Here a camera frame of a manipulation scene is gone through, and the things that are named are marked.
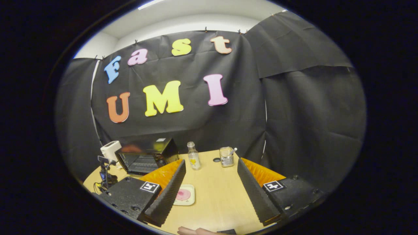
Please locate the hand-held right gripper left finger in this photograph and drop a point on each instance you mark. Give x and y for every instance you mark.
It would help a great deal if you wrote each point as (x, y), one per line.
(168, 195)

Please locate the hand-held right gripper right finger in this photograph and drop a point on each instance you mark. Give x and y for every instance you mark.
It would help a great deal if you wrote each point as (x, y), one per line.
(254, 192)

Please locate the pink food slice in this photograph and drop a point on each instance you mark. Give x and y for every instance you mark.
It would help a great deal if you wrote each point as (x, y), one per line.
(183, 195)

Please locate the cream square plate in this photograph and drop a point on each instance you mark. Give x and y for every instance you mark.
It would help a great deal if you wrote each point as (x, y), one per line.
(189, 195)

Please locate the black electric oven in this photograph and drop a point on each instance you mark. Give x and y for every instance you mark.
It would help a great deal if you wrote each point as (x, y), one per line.
(166, 150)

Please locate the white toaster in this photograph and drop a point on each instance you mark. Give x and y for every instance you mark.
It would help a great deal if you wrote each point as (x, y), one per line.
(110, 150)

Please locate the clear glass bottle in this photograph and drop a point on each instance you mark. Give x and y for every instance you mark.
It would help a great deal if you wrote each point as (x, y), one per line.
(194, 160)

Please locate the glass jar with spoon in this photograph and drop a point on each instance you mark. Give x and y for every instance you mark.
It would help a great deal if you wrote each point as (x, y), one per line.
(226, 158)

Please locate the black backdrop cloth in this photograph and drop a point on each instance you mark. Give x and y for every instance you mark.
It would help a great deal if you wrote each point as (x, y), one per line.
(202, 124)

